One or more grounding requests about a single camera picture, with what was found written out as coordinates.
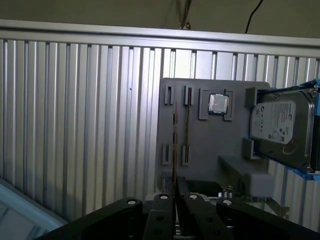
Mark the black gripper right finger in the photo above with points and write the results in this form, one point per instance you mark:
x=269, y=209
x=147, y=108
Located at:
x=200, y=220

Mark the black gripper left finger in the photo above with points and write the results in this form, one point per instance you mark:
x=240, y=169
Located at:
x=160, y=220

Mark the blue RAM stick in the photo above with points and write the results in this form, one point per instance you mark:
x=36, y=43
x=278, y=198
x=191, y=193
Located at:
x=175, y=140

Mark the grey parts rack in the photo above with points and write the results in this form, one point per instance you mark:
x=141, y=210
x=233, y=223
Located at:
x=220, y=140

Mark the silver CPU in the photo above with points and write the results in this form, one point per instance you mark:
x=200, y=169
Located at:
x=219, y=103

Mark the hard disk with blue carrier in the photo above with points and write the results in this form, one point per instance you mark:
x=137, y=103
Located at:
x=275, y=120

